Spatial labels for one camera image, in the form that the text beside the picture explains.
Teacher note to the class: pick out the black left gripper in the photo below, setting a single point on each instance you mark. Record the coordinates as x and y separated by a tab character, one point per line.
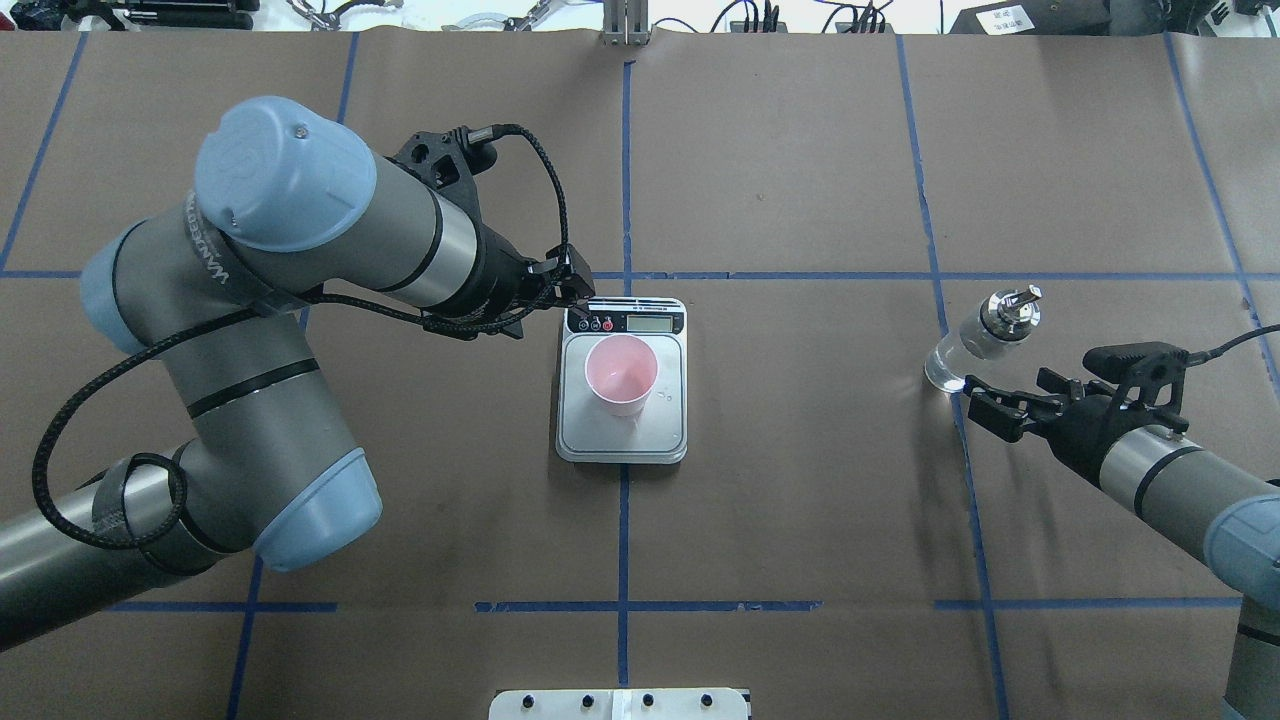
497	270

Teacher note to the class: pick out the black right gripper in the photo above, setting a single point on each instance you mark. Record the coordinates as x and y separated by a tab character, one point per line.
1087	423

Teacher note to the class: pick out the glass sauce bottle metal pourer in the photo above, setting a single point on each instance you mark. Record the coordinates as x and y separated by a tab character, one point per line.
992	330

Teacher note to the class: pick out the pink paper cup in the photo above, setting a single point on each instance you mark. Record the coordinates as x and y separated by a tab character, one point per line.
621	371

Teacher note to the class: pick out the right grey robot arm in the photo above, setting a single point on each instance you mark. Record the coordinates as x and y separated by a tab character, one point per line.
1126	436

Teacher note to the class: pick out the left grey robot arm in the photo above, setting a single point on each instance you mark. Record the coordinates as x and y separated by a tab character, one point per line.
462	233

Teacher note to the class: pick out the digital kitchen scale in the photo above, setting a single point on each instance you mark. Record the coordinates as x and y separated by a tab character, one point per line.
659	435

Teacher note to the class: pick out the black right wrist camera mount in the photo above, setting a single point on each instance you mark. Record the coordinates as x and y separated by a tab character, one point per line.
1148	380

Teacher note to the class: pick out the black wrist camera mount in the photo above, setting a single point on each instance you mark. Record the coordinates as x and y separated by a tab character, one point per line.
448	163
1148	380

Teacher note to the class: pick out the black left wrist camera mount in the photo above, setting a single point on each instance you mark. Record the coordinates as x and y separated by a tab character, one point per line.
448	163

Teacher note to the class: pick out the aluminium frame profile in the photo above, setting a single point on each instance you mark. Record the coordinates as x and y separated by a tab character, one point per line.
626	23

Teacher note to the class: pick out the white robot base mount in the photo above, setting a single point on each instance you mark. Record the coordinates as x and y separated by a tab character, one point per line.
623	703

